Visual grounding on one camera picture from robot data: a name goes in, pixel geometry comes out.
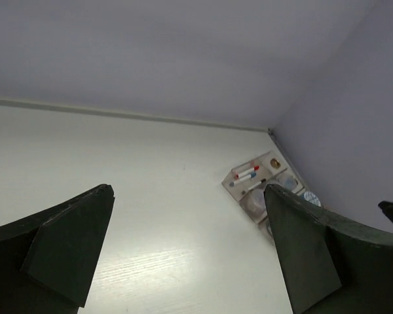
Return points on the purple clip jar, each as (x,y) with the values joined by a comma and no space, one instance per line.
(255,204)

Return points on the blue white marker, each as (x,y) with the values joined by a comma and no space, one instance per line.
(242,179)

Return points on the clear compartment organizer tray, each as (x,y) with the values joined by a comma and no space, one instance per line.
(270,166)

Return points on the blue lid jar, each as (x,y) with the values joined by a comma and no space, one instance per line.
(269,229)
(312,198)

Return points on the black white marker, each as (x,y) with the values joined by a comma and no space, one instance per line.
(252,187)

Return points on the red white marker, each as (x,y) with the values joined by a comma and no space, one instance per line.
(246,172)

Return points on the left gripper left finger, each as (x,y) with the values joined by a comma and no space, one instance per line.
(48,259)

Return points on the clear pin jar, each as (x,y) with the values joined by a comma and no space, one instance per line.
(288,181)

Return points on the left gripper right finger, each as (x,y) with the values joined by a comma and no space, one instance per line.
(330,263)

